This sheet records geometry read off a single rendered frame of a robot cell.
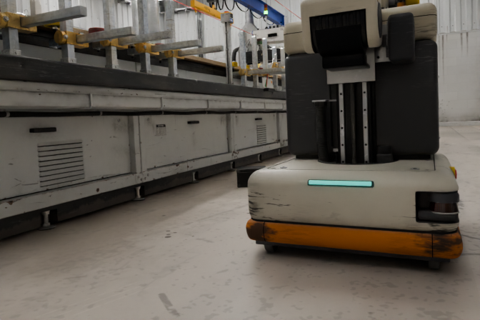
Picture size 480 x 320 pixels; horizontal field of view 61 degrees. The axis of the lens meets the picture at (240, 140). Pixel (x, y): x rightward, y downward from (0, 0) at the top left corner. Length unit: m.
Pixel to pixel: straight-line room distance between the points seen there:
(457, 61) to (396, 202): 11.04
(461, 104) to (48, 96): 11.17
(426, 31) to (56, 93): 1.37
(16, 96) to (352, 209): 1.20
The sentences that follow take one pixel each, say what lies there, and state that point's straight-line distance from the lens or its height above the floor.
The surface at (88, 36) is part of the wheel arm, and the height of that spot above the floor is 0.80.
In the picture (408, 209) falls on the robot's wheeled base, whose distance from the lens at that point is 1.22.
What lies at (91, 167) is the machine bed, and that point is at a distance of 2.20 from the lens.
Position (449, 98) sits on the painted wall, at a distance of 12.11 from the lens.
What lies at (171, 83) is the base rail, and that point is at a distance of 2.29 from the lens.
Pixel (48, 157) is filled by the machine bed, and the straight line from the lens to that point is 2.02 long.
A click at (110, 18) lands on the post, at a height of 0.93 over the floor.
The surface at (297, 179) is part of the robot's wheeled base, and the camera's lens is 1.26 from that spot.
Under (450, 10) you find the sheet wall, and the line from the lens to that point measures 12.40.
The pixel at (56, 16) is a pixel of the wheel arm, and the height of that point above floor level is 0.81.
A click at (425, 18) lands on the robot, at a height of 0.75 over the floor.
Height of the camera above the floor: 0.45
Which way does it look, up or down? 3 degrees down
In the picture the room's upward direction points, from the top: 3 degrees counter-clockwise
